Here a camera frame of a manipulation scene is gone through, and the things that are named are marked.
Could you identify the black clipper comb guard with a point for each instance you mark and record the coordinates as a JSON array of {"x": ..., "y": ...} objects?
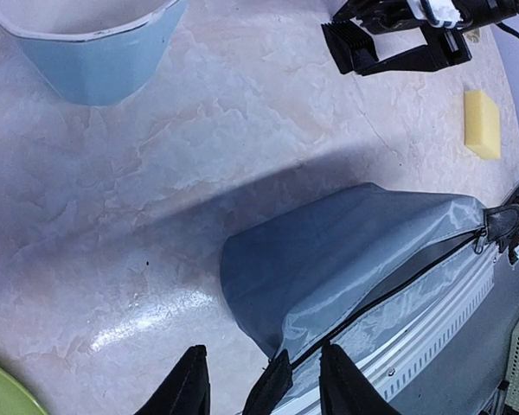
[{"x": 351, "y": 48}]

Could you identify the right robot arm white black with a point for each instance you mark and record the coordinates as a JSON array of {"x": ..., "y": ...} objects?
[{"x": 483, "y": 13}]

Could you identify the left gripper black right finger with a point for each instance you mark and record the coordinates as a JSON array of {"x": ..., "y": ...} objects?
[{"x": 344, "y": 389}]

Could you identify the green plastic plate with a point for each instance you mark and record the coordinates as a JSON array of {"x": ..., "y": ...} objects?
[{"x": 15, "y": 399}]

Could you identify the aluminium front rail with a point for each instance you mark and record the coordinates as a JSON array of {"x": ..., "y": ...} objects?
[{"x": 452, "y": 359}]

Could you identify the grey zipper pouch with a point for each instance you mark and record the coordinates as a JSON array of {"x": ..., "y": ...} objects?
[{"x": 353, "y": 269}]

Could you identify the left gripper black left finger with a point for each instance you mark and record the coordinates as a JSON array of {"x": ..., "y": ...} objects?
[{"x": 185, "y": 390}]

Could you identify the yellow sponge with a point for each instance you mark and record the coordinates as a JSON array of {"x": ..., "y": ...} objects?
[{"x": 482, "y": 125}]

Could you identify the light blue cup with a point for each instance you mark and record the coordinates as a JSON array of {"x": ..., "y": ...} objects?
[{"x": 93, "y": 52}]

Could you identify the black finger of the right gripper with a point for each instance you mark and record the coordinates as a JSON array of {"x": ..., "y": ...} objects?
[{"x": 444, "y": 48}]

